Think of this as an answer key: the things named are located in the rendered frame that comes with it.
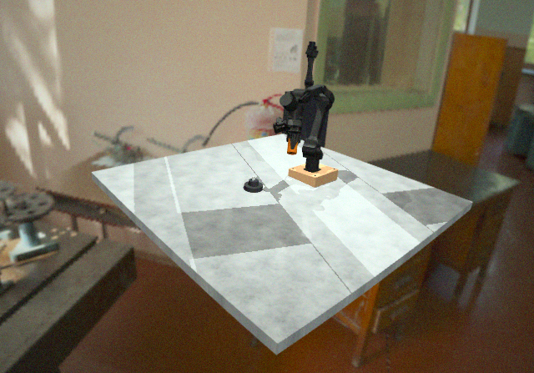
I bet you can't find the orange cylinder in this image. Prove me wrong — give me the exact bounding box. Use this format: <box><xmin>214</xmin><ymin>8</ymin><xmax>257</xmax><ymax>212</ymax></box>
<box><xmin>287</xmin><ymin>138</ymin><xmax>298</xmax><ymax>155</ymax></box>

